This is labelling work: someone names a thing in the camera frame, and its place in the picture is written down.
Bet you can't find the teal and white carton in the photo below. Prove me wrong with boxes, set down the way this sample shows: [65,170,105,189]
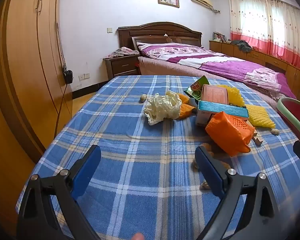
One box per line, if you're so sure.
[195,100,250,127]

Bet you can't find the bed with purple quilt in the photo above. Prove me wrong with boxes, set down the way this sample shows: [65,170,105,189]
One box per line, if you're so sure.
[136,41,297,99]

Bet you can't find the yellow foam fruit net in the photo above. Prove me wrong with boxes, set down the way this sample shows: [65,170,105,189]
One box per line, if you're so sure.
[216,85,245,108]
[244,104,276,129]

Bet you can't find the wooden low cabinets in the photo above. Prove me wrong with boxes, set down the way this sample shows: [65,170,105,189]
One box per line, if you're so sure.
[209,40,300,98]

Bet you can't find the green mosquito coil box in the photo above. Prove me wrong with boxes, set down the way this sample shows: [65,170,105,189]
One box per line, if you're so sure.
[184,75,210,100]

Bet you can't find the black pouch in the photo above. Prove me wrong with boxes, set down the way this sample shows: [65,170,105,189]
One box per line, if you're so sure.
[63,67,73,84]

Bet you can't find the floral curtain with red trim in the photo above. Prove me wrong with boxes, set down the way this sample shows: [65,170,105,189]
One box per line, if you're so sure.
[229,0,300,72]

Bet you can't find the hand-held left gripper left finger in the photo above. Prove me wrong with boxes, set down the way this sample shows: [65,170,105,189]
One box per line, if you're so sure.
[16,144,102,240]

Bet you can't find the wooden wardrobe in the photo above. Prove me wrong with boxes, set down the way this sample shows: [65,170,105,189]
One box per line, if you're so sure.
[0,0,74,233]

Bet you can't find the red bin with green rim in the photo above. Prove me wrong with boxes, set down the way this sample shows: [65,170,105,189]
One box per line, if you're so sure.
[276,97,300,153]

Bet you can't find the white framed board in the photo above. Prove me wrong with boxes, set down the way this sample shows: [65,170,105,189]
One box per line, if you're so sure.
[131,35,170,53]

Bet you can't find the salmon orange cardboard box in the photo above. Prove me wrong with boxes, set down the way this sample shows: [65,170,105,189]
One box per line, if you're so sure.
[201,84,230,105]

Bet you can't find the pink patterned cloth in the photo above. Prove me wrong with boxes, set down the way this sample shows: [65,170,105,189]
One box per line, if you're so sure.
[106,46,140,58]

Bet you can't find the dark wooden headboard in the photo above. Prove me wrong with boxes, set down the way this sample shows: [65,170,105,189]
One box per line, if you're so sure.
[117,22,203,55]

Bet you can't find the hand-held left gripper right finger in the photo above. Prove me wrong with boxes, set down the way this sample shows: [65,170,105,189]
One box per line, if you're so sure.
[190,145,287,240]

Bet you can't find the blue plaid blanket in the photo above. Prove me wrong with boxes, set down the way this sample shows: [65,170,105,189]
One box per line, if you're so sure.
[16,75,300,240]

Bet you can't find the bed with pink sheet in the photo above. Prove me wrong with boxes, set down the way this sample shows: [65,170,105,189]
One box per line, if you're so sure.
[137,55,298,110]

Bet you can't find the grey clothes pile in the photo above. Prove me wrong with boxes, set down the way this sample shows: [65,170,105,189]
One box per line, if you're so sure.
[230,39,253,53]

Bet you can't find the orange foam fruit net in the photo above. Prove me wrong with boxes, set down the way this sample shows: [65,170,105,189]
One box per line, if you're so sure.
[205,111,256,157]

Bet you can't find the dark wooden nightstand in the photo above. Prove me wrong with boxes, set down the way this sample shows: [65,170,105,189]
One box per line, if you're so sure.
[103,54,140,78]

